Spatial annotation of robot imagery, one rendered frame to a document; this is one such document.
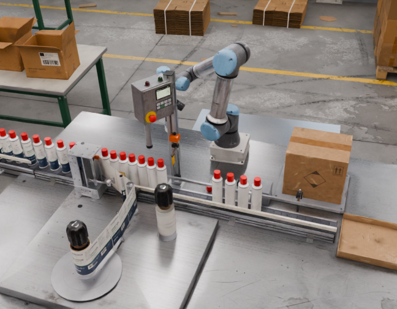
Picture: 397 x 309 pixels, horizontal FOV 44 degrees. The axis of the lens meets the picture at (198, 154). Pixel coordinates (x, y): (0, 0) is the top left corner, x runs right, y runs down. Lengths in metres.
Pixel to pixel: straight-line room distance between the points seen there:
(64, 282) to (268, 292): 0.88
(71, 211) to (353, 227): 1.39
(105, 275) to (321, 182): 1.13
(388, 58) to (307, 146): 3.16
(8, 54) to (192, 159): 1.92
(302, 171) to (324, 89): 2.86
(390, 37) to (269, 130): 2.62
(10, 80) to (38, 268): 2.09
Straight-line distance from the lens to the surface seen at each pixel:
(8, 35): 4.47
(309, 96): 5.17
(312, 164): 2.49
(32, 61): 4.03
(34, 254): 2.43
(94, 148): 2.52
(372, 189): 2.79
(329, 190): 2.57
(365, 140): 4.64
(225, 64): 2.39
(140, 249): 2.33
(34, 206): 2.75
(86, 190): 2.62
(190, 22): 6.40
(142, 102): 2.31
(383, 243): 2.51
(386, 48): 5.53
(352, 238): 2.50
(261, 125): 3.18
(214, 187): 2.42
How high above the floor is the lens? 2.59
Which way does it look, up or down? 37 degrees down
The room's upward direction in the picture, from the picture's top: 2 degrees counter-clockwise
